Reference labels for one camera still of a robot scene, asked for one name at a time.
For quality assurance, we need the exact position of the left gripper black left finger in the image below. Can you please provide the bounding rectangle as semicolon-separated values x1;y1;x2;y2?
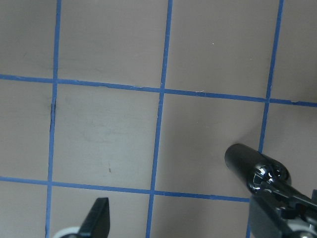
78;197;110;238

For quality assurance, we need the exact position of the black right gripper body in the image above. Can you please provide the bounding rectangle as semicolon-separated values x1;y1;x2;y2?
257;181;317;238

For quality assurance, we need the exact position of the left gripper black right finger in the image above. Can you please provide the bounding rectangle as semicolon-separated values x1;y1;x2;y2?
249;195;293;238

